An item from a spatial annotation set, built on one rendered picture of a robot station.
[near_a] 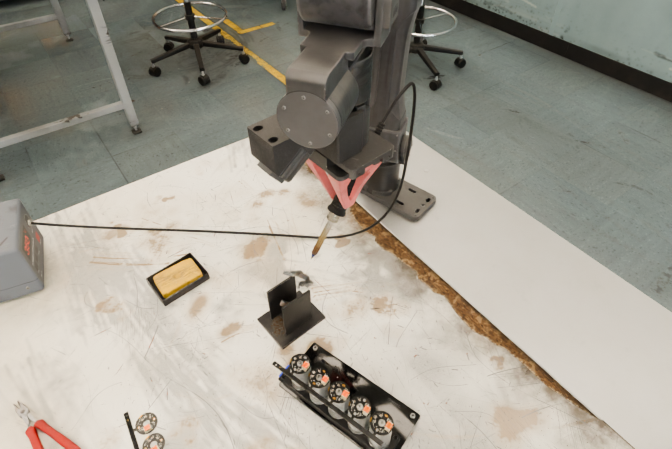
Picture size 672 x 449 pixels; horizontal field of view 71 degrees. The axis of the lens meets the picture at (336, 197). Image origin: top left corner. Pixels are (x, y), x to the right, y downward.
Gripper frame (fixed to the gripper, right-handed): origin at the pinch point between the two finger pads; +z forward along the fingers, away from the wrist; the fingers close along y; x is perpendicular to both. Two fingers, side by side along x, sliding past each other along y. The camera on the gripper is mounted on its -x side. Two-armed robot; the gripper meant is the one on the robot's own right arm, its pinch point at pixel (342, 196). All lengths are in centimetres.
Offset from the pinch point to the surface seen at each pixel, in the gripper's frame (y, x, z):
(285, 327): 2.0, -11.7, 15.1
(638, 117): -20, 220, 94
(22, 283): -27.7, -35.9, 14.3
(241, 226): -19.7, -5.0, 17.6
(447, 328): 15.5, 5.9, 17.6
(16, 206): -36.2, -31.7, 8.0
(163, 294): -14.5, -21.4, 16.3
